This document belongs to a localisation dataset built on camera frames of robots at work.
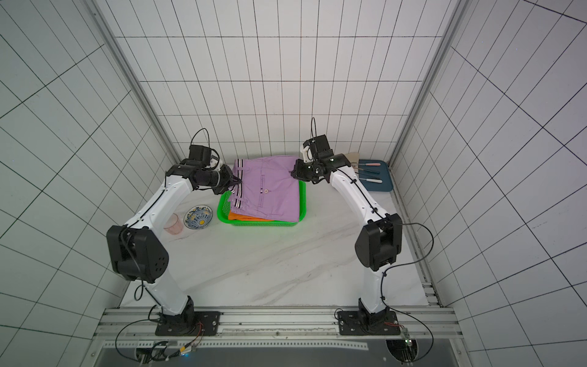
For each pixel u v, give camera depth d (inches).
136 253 18.4
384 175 45.0
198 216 38.5
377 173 44.5
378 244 19.1
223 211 36.4
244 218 34.5
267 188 33.0
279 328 28.6
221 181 29.2
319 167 24.4
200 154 26.8
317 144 25.9
